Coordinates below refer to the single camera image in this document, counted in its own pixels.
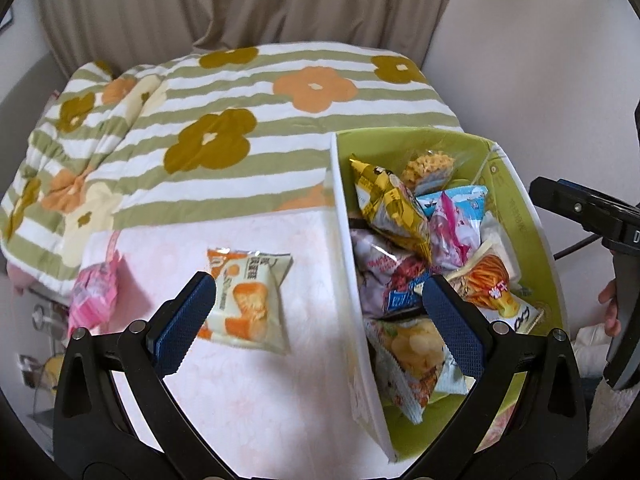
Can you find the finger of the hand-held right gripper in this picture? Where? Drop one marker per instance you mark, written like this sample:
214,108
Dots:
570,200

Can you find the grey patterned potato chip bag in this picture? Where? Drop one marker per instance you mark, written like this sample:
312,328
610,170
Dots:
410,350

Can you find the orange and white snack packet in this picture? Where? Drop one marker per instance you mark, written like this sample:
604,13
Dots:
250,300

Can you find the floral striped blanket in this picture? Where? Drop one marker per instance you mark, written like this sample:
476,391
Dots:
225,100

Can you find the orange fries snack packet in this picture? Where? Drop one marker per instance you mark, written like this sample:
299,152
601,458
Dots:
492,280

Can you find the person's right hand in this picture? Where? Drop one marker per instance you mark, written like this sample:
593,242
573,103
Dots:
609,310

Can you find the pale pink cloth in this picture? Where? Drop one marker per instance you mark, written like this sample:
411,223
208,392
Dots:
310,310

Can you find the green cardboard box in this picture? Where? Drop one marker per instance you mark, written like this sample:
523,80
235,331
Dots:
380,145

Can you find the pink striped snack bag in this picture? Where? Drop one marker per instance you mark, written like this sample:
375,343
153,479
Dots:
95,290

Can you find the yellow container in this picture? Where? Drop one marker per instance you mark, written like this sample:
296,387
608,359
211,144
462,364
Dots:
48,369

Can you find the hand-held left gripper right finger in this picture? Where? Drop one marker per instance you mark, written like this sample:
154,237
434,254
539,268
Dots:
450,325

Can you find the clear waffle cookie packet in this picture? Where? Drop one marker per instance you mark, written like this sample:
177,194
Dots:
430,167

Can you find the beige curtain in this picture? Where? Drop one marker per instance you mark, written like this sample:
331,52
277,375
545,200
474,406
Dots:
225,0

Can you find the blue and white snack packet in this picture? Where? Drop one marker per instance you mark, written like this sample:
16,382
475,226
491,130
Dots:
465,197

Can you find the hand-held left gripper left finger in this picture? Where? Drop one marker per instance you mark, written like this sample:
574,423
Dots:
185,325

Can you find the translucent pink snack packet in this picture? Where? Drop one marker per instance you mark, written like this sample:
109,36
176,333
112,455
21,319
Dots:
447,232

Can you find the white and red snack packet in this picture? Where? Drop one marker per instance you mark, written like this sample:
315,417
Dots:
380,270

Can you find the yellow foil snack packet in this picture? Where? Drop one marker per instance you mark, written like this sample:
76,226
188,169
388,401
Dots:
390,205

